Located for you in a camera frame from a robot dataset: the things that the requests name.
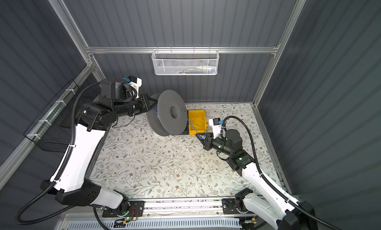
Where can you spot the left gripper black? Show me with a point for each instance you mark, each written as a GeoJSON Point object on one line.
{"type": "Point", "coordinates": [145, 106]}

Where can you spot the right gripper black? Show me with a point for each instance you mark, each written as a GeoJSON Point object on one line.
{"type": "Point", "coordinates": [208, 141]}

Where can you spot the grey perforated spool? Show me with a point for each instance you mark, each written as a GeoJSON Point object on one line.
{"type": "Point", "coordinates": [169, 116]}

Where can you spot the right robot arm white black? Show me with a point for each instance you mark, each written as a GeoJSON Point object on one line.
{"type": "Point", "coordinates": [246, 166]}

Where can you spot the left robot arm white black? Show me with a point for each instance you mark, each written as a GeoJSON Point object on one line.
{"type": "Point", "coordinates": [89, 123]}

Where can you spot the black plastic bin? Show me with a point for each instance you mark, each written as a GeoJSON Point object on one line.
{"type": "Point", "coordinates": [186, 131]}

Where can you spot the yellow plastic bin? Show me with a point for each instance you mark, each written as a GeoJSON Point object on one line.
{"type": "Point", "coordinates": [197, 121]}

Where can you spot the white vented strip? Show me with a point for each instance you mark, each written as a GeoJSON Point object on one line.
{"type": "Point", "coordinates": [177, 224]}

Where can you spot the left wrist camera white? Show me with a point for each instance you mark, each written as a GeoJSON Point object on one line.
{"type": "Point", "coordinates": [134, 81]}

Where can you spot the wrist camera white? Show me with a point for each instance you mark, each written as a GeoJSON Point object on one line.
{"type": "Point", "coordinates": [134, 81]}
{"type": "Point", "coordinates": [216, 124]}

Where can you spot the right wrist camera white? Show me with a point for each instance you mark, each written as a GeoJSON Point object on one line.
{"type": "Point", "coordinates": [216, 124]}

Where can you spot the white wire mesh basket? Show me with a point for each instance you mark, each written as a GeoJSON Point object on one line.
{"type": "Point", "coordinates": [185, 64]}

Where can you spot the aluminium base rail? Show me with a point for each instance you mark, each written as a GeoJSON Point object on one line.
{"type": "Point", "coordinates": [184, 207]}

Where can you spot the black wire basket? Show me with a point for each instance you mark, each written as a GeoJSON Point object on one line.
{"type": "Point", "coordinates": [50, 131]}

